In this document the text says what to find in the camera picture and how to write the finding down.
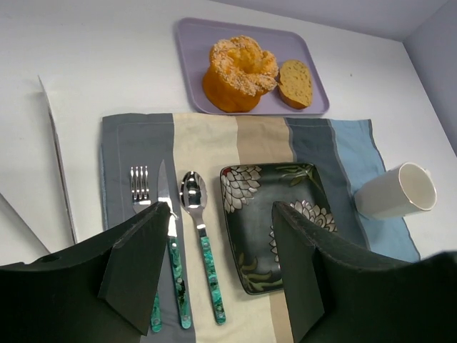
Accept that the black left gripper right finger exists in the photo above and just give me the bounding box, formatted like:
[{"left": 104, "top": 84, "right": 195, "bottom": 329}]
[{"left": 272, "top": 202, "right": 456, "bottom": 342}]

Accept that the lavender plastic tray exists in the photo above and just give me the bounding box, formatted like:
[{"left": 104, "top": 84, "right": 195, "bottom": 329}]
[{"left": 176, "top": 18, "right": 329, "bottom": 115}]

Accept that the white ceramic mug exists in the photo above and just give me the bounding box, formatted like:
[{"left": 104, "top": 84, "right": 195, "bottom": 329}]
[{"left": 354, "top": 162, "right": 437, "bottom": 219}]

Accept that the white foam board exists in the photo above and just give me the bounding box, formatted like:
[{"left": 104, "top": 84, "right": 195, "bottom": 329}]
[{"left": 1, "top": 74, "right": 74, "bottom": 254}]

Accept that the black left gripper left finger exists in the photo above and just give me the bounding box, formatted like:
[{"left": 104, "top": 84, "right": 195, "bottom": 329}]
[{"left": 1, "top": 202, "right": 171, "bottom": 342}]

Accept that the spoon with green handle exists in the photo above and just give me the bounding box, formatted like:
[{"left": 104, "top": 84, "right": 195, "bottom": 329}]
[{"left": 179, "top": 171, "right": 226, "bottom": 325}]

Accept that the fork with green handle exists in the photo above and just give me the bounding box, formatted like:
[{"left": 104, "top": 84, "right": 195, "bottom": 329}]
[{"left": 130, "top": 165, "right": 162, "bottom": 333}]

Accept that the black floral square plate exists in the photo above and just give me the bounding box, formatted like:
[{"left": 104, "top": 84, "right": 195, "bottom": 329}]
[{"left": 220, "top": 163, "right": 337, "bottom": 295}]

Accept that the knife with green handle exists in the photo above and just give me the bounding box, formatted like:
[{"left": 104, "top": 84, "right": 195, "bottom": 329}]
[{"left": 157, "top": 160, "right": 191, "bottom": 329}]

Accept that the striped cloth placemat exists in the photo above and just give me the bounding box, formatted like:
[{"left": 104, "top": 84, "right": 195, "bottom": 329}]
[{"left": 99, "top": 112, "right": 421, "bottom": 343}]

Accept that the sliced bread piece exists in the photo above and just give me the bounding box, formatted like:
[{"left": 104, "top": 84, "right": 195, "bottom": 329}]
[{"left": 278, "top": 59, "right": 313, "bottom": 109}]

